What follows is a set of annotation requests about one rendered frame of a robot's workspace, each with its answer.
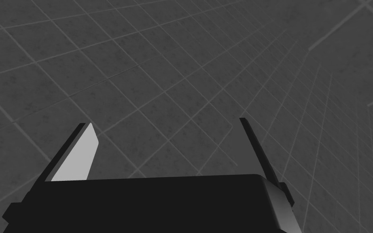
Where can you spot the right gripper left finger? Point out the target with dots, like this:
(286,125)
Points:
(76,158)

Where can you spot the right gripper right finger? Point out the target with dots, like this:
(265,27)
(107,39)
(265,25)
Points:
(260,152)

